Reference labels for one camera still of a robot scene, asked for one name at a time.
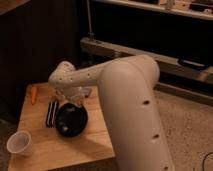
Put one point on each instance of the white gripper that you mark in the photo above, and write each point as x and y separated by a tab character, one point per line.
74	96

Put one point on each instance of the black ceramic bowl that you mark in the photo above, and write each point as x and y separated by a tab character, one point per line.
71	120

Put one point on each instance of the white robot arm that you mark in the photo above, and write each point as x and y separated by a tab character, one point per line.
125	90

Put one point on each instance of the small clear bottle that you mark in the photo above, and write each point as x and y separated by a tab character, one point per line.
59	95

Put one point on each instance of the black rectangular case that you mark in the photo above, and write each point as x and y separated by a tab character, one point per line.
51	113

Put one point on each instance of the orange carrot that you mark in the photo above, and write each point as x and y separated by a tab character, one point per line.
33	94

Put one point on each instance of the grey metal beam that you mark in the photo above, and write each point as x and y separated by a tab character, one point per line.
167	64

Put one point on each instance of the wooden table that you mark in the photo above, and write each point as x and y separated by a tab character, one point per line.
50	150

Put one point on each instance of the metal pole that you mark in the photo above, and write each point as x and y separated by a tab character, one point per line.
90	32

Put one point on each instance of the white paper cup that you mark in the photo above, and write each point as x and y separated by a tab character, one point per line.
20	143

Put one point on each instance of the wall shelf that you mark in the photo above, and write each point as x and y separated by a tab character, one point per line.
175	7

